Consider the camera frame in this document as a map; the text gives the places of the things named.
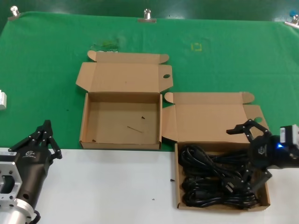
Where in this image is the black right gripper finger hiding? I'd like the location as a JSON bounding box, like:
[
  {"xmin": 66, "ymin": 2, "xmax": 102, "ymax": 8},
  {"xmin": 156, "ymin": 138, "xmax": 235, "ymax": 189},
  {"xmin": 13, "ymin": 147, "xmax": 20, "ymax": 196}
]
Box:
[
  {"xmin": 226, "ymin": 119, "xmax": 272, "ymax": 143},
  {"xmin": 242, "ymin": 163, "xmax": 273, "ymax": 193}
]

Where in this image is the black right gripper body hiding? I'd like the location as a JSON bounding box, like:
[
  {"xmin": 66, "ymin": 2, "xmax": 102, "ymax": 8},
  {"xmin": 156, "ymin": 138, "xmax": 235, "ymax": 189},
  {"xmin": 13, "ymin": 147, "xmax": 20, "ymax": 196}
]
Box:
[{"xmin": 247, "ymin": 134, "xmax": 299, "ymax": 169}]

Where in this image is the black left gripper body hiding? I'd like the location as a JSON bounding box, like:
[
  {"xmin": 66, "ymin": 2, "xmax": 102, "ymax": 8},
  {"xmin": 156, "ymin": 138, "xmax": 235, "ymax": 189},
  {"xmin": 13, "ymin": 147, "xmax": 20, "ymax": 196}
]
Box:
[{"xmin": 13, "ymin": 145, "xmax": 54, "ymax": 209}]

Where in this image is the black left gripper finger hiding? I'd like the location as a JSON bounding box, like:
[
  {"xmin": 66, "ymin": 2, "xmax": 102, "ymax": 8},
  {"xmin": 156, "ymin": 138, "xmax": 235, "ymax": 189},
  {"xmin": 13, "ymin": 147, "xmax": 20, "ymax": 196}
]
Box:
[
  {"xmin": 45, "ymin": 120, "xmax": 63, "ymax": 162},
  {"xmin": 8, "ymin": 120, "xmax": 48, "ymax": 152}
]

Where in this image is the black power cable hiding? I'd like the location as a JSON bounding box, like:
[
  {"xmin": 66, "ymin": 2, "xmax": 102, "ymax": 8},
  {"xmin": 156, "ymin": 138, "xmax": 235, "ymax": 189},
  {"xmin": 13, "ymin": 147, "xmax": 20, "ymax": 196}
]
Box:
[
  {"xmin": 181, "ymin": 175, "xmax": 261, "ymax": 208},
  {"xmin": 178, "ymin": 144, "xmax": 253, "ymax": 180}
]

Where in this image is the empty open cardboard box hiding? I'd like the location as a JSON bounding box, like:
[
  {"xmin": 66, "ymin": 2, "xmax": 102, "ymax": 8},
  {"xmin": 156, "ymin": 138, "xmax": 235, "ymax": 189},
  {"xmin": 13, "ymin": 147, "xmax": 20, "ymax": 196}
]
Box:
[{"xmin": 75, "ymin": 50, "xmax": 173, "ymax": 150}]

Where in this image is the white charger adapter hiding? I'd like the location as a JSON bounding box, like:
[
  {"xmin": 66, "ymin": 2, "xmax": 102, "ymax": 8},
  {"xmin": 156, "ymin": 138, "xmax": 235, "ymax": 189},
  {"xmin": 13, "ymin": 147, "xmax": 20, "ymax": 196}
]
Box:
[{"xmin": 0, "ymin": 90, "xmax": 8, "ymax": 110}]

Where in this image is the green table cloth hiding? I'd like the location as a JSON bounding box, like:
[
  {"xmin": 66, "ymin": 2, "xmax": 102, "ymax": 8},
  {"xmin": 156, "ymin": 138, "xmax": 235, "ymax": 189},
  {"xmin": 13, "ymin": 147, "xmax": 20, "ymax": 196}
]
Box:
[{"xmin": 0, "ymin": 11, "xmax": 299, "ymax": 153}]

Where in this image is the clear plastic wrapper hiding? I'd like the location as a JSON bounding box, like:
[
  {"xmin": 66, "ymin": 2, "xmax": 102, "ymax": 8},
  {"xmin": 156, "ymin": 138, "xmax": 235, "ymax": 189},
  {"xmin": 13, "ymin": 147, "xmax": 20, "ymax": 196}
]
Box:
[{"xmin": 90, "ymin": 35, "xmax": 127, "ymax": 52}]

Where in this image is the silver metal table clamp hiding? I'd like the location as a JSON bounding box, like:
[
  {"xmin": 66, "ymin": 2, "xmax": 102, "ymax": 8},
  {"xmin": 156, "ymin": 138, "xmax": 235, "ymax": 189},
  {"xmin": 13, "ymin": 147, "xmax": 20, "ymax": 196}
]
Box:
[
  {"xmin": 8, "ymin": 6, "xmax": 22, "ymax": 21},
  {"xmin": 137, "ymin": 8, "xmax": 157, "ymax": 23},
  {"xmin": 284, "ymin": 14, "xmax": 299, "ymax": 28}
]

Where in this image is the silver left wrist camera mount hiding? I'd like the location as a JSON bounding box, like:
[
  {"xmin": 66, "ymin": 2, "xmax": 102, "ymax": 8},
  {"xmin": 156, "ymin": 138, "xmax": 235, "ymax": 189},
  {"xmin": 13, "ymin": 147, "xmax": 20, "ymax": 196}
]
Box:
[{"xmin": 0, "ymin": 149, "xmax": 23, "ymax": 207}]

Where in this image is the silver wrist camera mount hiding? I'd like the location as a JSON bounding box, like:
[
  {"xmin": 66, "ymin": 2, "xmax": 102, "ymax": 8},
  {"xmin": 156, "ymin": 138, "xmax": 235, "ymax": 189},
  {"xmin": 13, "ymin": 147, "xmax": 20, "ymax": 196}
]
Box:
[
  {"xmin": 279, "ymin": 125, "xmax": 299, "ymax": 161},
  {"xmin": 0, "ymin": 149, "xmax": 23, "ymax": 207}
]

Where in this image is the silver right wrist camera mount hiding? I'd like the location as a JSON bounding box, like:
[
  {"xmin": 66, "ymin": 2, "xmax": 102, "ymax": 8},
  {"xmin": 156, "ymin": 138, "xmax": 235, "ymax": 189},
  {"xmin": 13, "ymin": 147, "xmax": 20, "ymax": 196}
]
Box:
[{"xmin": 279, "ymin": 125, "xmax": 299, "ymax": 161}]

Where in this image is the cardboard box holding cables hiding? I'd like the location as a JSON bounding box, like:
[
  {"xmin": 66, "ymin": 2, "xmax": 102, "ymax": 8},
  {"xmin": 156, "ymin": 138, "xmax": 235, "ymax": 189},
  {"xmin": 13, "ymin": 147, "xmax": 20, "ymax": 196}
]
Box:
[{"xmin": 162, "ymin": 91, "xmax": 271, "ymax": 210}]

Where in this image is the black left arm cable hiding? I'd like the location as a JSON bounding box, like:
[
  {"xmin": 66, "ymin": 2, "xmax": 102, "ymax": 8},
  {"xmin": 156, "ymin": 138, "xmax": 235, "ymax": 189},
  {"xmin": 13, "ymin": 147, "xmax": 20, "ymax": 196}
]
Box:
[{"xmin": 29, "ymin": 210, "xmax": 43, "ymax": 224}]

